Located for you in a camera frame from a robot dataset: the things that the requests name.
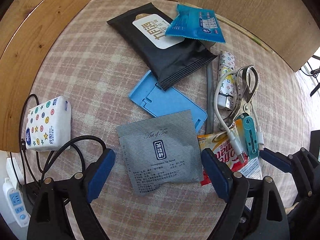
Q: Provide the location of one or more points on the patterned tissue packet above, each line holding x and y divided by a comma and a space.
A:
48, 125

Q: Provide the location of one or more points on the coffee mate sachet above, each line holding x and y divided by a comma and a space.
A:
220, 145

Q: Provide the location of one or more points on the grey tea sachet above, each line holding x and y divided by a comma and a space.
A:
161, 150

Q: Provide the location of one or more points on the wooden back board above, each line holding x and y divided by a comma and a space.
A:
287, 26

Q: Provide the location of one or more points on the white blue power strip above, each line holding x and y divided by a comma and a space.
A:
15, 203

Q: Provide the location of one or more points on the black wet wipes pack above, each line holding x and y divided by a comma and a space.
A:
170, 58

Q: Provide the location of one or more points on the blue snack wrapper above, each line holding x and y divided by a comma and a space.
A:
195, 23

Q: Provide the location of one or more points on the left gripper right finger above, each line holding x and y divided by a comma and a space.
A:
253, 209

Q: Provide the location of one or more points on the blue phone stand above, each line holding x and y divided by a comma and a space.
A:
148, 95

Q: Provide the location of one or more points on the wooden side panel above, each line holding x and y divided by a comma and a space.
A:
28, 30

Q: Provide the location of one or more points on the grey pencil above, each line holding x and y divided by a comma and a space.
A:
210, 98

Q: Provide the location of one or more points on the plaid tablecloth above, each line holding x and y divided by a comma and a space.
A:
95, 69

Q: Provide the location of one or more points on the black tripod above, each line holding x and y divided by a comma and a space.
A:
311, 69

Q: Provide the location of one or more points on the patterned usb stick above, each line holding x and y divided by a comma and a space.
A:
227, 88

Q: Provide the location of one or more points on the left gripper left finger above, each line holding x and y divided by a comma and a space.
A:
49, 218

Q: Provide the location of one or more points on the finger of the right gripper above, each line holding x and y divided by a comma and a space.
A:
298, 165

